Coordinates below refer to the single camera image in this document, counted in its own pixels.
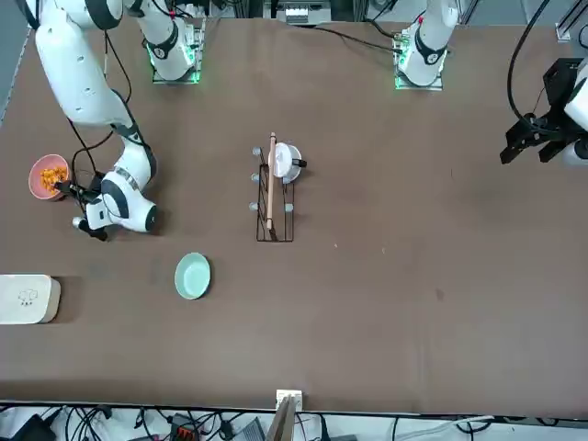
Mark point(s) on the orange popcorn heap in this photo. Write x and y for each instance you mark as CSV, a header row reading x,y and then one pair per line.
x,y
51,177

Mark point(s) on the black device with orange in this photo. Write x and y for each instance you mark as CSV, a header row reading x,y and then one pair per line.
x,y
184,432

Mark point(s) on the pink bowl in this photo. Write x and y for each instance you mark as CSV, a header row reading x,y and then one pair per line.
x,y
39,188

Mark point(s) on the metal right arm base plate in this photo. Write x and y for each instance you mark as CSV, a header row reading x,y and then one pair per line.
x,y
198,59

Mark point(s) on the green bowl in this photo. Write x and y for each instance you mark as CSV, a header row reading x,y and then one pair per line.
x,y
193,275

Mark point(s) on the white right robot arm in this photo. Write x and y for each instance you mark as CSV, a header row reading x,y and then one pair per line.
x,y
82,92

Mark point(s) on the white mug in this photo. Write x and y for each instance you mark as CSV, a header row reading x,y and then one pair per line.
x,y
287,161

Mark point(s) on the aluminium post with bracket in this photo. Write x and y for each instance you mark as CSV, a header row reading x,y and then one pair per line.
x,y
285,413

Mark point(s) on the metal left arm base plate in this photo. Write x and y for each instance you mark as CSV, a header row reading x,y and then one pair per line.
x,y
399,82

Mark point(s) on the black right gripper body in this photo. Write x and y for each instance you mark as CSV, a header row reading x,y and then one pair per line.
x,y
96,184

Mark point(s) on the black power adapter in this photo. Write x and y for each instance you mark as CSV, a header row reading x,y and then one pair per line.
x,y
27,429

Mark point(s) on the cream rectangular tray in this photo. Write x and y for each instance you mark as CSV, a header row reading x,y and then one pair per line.
x,y
25,298

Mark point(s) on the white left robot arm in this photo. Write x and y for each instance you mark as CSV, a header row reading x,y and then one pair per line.
x,y
429,46

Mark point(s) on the aluminium frame rail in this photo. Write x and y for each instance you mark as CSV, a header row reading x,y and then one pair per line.
x,y
569,23

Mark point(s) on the grey power strip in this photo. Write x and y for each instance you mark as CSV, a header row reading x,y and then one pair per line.
x,y
296,11

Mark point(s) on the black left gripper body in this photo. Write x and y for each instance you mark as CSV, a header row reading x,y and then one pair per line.
x,y
562,82

